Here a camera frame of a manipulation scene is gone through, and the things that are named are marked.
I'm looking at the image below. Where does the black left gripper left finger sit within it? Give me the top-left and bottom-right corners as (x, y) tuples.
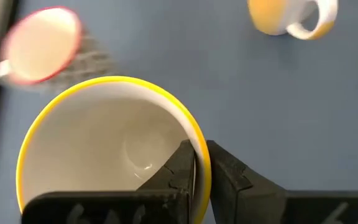
(22, 139), (197, 224)

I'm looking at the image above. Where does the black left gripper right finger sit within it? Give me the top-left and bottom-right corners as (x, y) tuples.
(206, 140), (358, 224)

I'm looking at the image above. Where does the white mug yellow rim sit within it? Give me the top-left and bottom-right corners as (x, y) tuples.
(15, 75), (213, 224)

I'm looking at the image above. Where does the yellow-orange mug white handle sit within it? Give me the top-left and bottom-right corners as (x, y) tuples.
(247, 0), (339, 40)

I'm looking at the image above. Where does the grey diamond mug red rim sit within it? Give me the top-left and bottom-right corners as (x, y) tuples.
(0, 6), (117, 94)

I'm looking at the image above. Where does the blue-grey table mat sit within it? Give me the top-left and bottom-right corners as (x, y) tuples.
(0, 0), (358, 224)

